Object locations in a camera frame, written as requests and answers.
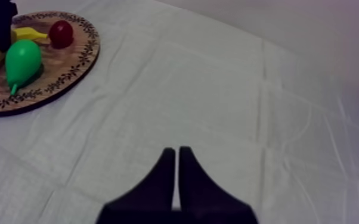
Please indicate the green toy pear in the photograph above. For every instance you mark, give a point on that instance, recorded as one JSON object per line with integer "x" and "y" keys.
{"x": 21, "y": 61}

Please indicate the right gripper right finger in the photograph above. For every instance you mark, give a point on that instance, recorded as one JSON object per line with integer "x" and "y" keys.
{"x": 204, "y": 200}

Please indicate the small red fruit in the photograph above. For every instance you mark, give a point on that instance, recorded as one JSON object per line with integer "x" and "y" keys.
{"x": 60, "y": 33}

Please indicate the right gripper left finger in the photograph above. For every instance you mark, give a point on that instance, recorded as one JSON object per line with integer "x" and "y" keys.
{"x": 154, "y": 200}

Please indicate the round wooden board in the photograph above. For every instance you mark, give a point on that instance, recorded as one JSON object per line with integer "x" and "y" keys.
{"x": 63, "y": 68}

